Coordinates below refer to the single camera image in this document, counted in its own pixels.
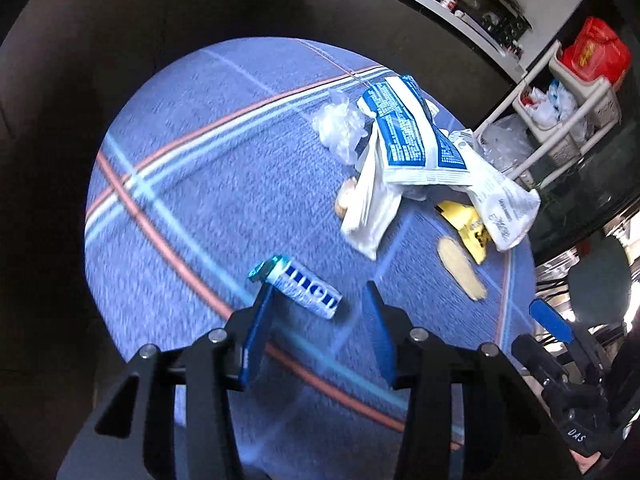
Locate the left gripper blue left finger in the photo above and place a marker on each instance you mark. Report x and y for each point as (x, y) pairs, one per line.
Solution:
(257, 322)

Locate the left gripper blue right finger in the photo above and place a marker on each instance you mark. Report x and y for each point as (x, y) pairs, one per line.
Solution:
(381, 321)

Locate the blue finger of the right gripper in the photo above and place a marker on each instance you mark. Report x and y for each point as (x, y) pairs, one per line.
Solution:
(551, 321)

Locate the blue white candy tube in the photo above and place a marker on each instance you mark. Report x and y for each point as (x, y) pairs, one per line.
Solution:
(299, 284)

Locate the tan wooden peel piece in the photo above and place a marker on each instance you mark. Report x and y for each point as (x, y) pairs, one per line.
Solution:
(458, 265)

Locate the white printed plastic bag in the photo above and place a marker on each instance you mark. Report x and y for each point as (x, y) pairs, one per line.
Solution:
(506, 209)

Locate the white plastic wrapper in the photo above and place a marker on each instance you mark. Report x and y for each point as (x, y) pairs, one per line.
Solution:
(372, 205)

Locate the yellow snack wrapper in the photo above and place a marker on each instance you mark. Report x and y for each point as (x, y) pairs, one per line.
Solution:
(470, 227)

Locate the blue white snack bag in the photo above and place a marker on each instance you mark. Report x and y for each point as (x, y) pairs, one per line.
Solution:
(414, 150)

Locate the clear plastic bag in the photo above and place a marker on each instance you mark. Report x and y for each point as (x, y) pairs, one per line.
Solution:
(341, 127)

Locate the person's right hand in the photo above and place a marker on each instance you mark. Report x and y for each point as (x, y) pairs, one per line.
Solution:
(585, 463)

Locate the teal dining chair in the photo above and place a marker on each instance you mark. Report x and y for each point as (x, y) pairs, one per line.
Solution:
(599, 284)

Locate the blue plaid tablecloth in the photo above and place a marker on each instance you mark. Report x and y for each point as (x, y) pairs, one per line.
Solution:
(212, 167)

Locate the white tiered storage rack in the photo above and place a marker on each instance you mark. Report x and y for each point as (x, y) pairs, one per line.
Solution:
(564, 118)

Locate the red gift bag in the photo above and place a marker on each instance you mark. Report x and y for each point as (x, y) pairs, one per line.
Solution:
(598, 52)

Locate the black toaster oven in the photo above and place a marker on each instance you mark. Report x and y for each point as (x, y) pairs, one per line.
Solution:
(501, 21)

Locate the small red lid jar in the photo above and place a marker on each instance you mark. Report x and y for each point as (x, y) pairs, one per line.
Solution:
(449, 4)

